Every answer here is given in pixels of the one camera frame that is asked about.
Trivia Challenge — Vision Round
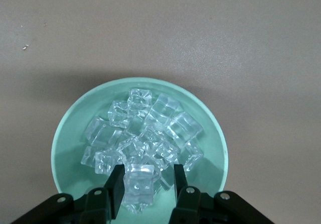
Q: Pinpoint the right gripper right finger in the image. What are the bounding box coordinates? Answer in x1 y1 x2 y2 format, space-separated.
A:
170 164 271 224

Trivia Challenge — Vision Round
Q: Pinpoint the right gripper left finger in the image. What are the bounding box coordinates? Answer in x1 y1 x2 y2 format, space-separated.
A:
15 164 125 224

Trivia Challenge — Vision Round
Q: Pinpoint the green ceramic bowl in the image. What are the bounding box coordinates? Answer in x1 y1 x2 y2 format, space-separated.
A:
51 77 228 224

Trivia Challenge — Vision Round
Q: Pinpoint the table cover sheet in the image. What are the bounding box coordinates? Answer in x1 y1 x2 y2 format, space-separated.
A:
0 0 321 224

